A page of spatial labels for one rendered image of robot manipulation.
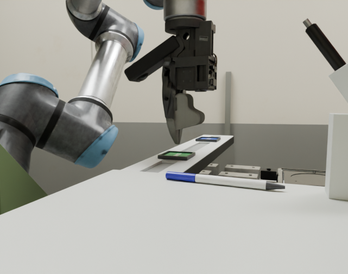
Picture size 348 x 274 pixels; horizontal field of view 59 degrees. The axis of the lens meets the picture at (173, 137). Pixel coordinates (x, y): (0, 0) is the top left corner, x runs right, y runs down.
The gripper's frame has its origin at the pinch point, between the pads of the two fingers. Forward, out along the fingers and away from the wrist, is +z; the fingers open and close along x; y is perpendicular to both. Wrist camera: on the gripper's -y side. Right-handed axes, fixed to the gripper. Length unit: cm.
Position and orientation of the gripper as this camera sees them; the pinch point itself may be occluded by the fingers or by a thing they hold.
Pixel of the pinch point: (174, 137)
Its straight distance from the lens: 56.6
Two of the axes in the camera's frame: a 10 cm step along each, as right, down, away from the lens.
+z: 0.0, 9.9, 1.1
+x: 3.3, -1.1, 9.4
